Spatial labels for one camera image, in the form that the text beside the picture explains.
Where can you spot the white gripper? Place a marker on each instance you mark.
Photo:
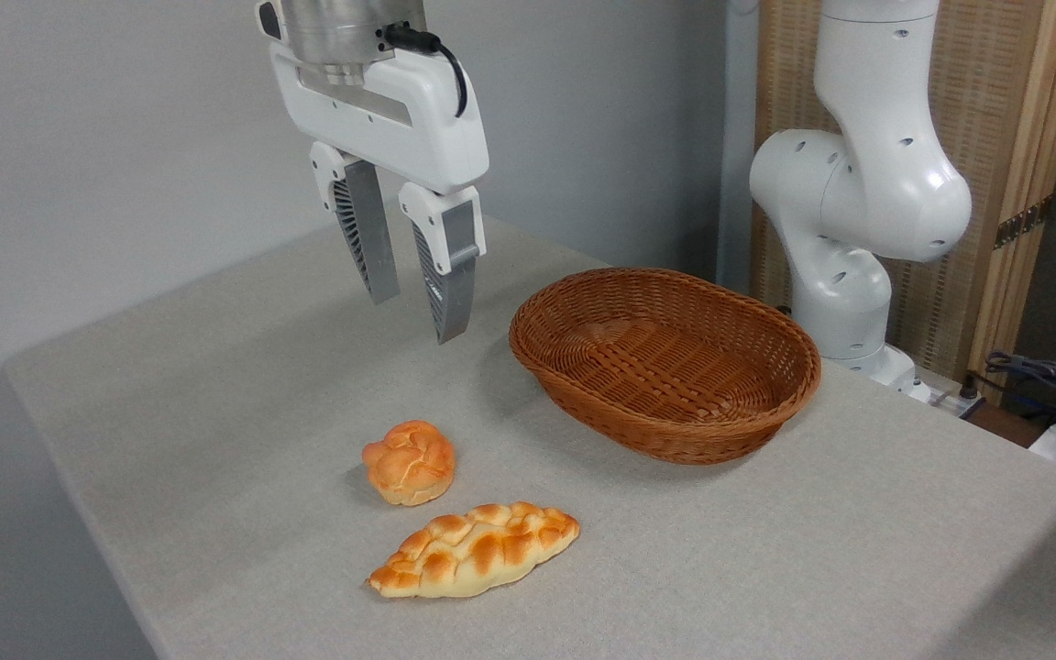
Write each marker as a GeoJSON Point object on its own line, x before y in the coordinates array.
{"type": "Point", "coordinates": [418, 128]}

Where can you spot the round orange bread roll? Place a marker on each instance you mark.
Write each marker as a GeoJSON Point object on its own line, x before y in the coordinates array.
{"type": "Point", "coordinates": [411, 463]}

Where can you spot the brown wicker basket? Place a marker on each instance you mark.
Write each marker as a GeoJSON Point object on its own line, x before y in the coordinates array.
{"type": "Point", "coordinates": [665, 367]}

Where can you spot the long braided bread loaf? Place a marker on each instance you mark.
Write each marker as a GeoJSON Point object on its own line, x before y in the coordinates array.
{"type": "Point", "coordinates": [478, 550]}

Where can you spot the grey fabric tablecloth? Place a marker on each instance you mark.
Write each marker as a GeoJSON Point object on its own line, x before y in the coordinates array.
{"type": "Point", "coordinates": [216, 412]}

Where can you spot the brass screen hinge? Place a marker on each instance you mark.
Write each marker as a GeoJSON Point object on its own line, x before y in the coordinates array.
{"type": "Point", "coordinates": [1023, 223]}

